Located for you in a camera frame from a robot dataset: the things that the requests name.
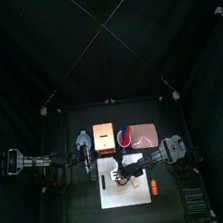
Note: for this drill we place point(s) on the red plastic cup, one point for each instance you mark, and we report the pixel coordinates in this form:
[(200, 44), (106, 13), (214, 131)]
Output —
[(121, 143)]

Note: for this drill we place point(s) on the white cutting board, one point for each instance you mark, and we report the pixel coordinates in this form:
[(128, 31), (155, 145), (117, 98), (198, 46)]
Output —
[(124, 195)]

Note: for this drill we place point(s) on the red plastic spoon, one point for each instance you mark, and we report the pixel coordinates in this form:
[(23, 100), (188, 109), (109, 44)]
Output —
[(127, 135)]

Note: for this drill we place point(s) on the blue plastic utensil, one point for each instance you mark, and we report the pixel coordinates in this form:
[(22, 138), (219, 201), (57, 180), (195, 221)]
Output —
[(123, 128)]

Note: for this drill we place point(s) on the metal frame corner bracket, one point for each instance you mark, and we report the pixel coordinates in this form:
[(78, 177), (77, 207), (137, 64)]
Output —
[(43, 111), (219, 10), (176, 95)]

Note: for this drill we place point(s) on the orange toy carrot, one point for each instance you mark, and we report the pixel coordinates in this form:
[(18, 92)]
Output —
[(154, 187)]

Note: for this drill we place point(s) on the pale blue bowl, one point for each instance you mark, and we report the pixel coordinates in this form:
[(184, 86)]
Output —
[(83, 139)]

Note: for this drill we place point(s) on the wooden box with red face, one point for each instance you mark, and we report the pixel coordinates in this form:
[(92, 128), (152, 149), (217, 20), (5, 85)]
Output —
[(103, 136)]

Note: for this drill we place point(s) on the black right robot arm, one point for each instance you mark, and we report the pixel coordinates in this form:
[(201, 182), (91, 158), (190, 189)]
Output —
[(170, 150)]

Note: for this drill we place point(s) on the white text label sticker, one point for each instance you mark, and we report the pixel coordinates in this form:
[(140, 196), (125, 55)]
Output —
[(194, 198)]

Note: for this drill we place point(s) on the white toy rice block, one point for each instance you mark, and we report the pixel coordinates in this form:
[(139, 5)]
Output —
[(134, 182)]

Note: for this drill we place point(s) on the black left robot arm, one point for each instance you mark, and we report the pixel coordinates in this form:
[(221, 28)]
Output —
[(30, 161)]

